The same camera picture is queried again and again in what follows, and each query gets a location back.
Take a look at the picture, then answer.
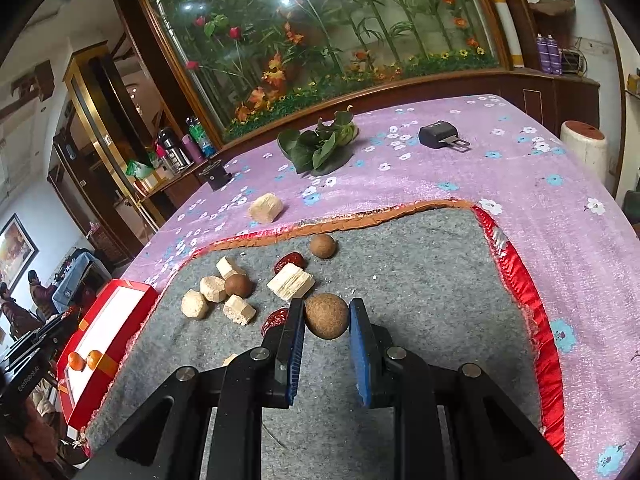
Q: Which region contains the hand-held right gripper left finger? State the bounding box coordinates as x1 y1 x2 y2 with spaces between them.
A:
75 298 307 480

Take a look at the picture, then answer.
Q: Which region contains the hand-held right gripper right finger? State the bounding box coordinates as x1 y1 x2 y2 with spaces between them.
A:
349 298 581 480

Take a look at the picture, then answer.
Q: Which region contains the red date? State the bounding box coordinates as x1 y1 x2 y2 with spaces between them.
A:
274 252 307 274
261 307 291 337

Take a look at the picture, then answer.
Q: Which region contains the large brown round fruit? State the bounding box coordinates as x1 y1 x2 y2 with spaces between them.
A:
305 292 350 339

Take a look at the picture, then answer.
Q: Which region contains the large sugarcane block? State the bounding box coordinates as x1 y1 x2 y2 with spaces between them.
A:
266 263 316 302

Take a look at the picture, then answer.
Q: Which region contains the red box with white inside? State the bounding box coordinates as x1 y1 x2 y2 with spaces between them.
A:
56 279 160 432

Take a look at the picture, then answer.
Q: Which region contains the grey mat with red trim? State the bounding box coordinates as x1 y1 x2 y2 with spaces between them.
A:
80 199 566 480

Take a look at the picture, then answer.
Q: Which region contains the blue covered table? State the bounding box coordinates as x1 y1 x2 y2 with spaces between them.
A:
52 252 108 313

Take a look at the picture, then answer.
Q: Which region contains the small black cylinder stand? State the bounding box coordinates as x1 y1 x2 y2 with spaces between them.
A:
198 159 233 191

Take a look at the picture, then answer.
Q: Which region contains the green leafy vegetable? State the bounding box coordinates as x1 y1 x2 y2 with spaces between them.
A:
277 105 360 177

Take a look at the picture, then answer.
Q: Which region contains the black buckle with metal tongue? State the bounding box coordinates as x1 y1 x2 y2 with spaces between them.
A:
418 120 474 153

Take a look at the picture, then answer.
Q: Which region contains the green packet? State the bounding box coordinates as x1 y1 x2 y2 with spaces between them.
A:
125 159 156 181

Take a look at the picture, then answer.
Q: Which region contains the black thermos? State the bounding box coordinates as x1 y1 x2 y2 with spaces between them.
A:
156 128 192 173

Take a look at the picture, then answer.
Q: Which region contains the green bottle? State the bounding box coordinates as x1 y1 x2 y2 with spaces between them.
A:
186 116 217 157

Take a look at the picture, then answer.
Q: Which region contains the purple floral cloth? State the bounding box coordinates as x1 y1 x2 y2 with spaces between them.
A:
127 94 638 480

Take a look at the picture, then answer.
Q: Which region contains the gold framed display cabinet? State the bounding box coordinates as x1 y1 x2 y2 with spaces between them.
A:
47 42 166 271

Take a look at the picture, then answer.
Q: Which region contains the white stool with red seat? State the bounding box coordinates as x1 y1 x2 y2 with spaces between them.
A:
560 120 609 186

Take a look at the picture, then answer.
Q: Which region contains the glass flower display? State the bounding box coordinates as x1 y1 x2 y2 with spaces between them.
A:
125 0 511 146

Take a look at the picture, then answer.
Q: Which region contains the framed wall picture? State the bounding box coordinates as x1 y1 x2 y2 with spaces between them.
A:
0 213 39 286

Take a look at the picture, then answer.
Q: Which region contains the wire basket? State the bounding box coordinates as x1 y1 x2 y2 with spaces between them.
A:
560 47 586 77

